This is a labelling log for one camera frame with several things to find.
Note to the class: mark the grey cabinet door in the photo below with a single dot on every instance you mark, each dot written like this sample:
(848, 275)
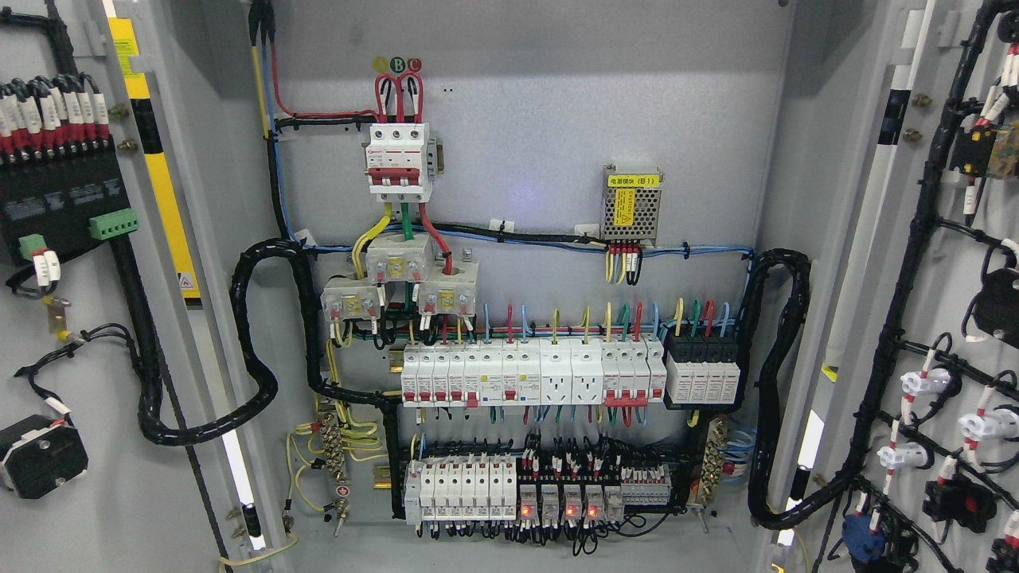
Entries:
(889, 409)
(140, 507)

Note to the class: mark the white current transformers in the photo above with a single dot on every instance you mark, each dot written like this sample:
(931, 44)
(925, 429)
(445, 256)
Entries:
(393, 261)

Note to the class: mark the white breaker row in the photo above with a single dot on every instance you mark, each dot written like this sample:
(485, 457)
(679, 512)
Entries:
(568, 372)

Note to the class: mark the metal mesh power supply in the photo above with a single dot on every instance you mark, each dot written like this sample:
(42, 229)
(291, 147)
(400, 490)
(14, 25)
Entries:
(631, 202)

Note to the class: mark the red main circuit breaker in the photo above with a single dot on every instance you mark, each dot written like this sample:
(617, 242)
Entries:
(398, 162)

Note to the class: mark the black surge protector block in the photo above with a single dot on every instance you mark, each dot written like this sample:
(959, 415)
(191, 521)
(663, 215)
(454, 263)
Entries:
(702, 373)

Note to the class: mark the relay and terminal row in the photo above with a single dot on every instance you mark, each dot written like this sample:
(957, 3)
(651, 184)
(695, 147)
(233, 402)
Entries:
(541, 488)

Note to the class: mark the black digital power meter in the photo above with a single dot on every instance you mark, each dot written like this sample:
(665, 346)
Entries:
(61, 187)

